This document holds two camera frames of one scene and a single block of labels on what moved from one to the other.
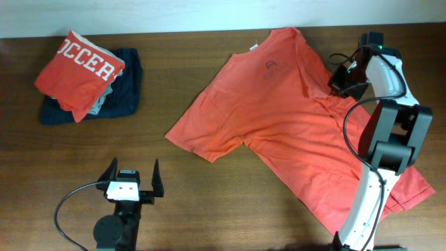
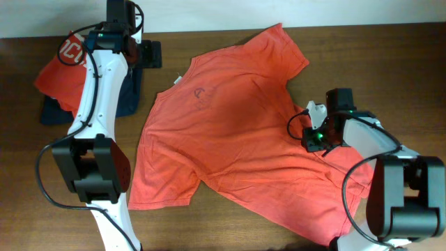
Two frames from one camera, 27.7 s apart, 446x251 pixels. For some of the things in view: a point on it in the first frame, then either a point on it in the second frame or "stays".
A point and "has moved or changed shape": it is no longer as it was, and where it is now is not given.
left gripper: x=148 y=196 to x=151 y=57
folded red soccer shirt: x=79 y=75 stays
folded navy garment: x=122 y=101 stays
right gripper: x=334 y=81 to x=310 y=144
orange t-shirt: x=274 y=99 has moved or changed shape
